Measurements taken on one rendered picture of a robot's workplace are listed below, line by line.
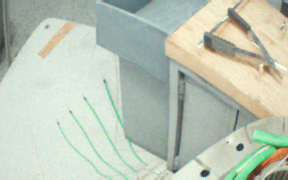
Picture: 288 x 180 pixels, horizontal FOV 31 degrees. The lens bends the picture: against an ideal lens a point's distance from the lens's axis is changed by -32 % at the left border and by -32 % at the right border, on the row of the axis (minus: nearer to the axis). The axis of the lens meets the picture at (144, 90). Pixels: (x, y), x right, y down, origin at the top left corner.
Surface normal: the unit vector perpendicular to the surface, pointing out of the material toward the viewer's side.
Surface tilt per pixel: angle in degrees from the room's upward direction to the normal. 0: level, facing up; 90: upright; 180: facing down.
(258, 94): 0
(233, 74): 0
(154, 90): 90
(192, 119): 90
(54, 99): 0
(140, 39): 90
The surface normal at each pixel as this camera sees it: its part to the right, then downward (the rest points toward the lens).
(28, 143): -0.02, -0.63
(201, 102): -0.62, 0.62
